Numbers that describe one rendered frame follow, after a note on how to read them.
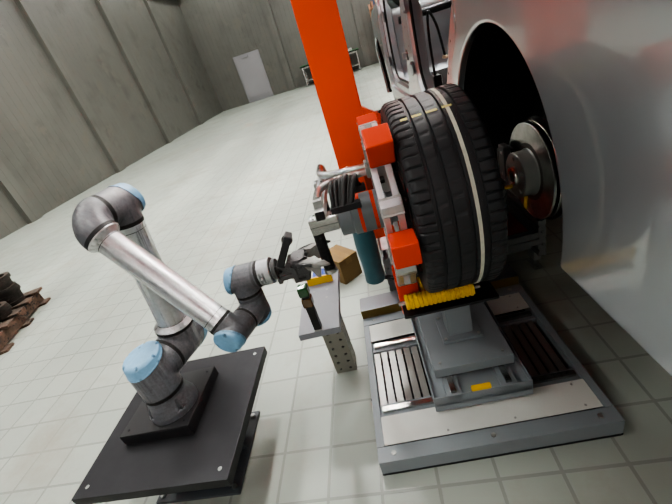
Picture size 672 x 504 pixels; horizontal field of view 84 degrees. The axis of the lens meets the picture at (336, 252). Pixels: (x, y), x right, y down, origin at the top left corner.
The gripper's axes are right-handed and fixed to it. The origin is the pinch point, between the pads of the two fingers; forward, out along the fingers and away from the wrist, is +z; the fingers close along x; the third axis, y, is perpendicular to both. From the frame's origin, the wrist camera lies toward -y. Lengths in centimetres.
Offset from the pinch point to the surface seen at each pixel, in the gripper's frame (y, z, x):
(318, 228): -9.2, -1.0, 2.4
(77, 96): -121, -657, -942
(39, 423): 83, -201, -37
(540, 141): -14, 68, -6
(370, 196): -8.4, 16.5, -14.0
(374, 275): 30.1, 10.1, -24.8
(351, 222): -2.4, 8.2, -10.7
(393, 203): -13.9, 22.2, 9.3
